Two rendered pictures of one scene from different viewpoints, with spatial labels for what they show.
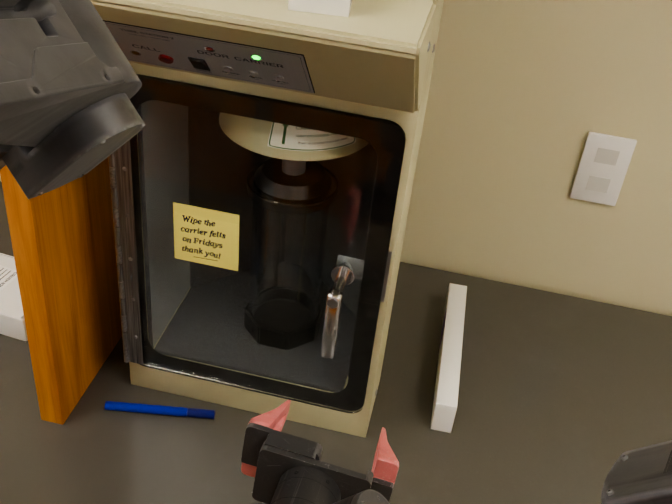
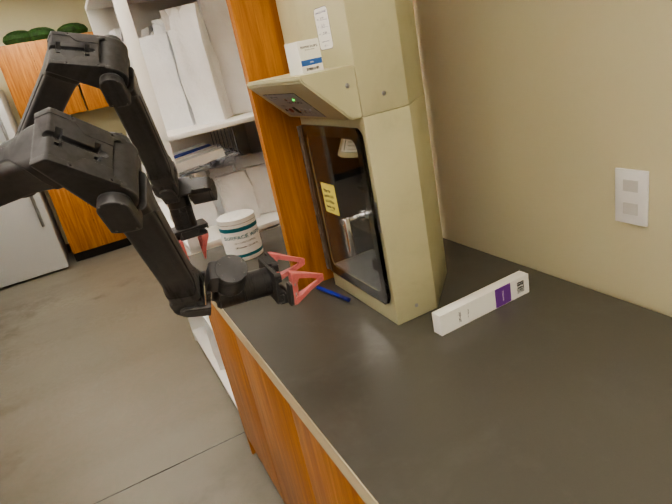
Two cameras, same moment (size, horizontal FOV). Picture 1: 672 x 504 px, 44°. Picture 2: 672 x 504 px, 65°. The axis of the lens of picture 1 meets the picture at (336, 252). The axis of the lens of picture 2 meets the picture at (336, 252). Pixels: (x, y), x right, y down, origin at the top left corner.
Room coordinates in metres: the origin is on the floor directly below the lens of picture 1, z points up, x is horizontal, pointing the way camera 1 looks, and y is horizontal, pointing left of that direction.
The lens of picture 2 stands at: (0.09, -0.90, 1.54)
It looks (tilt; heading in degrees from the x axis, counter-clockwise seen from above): 21 degrees down; 58
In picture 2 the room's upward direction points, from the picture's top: 12 degrees counter-clockwise
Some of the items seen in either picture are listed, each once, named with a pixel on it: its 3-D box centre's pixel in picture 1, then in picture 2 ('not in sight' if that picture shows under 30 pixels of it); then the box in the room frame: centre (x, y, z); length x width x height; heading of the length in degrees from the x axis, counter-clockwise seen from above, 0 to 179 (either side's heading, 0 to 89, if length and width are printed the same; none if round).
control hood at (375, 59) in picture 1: (242, 47); (299, 98); (0.70, 0.10, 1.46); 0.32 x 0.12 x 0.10; 81
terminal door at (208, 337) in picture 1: (249, 260); (342, 210); (0.75, 0.10, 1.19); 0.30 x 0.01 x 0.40; 81
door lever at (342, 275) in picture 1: (335, 313); (355, 233); (0.70, -0.01, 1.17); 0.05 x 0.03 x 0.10; 171
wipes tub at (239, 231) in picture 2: not in sight; (240, 235); (0.74, 0.75, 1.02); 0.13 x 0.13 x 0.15
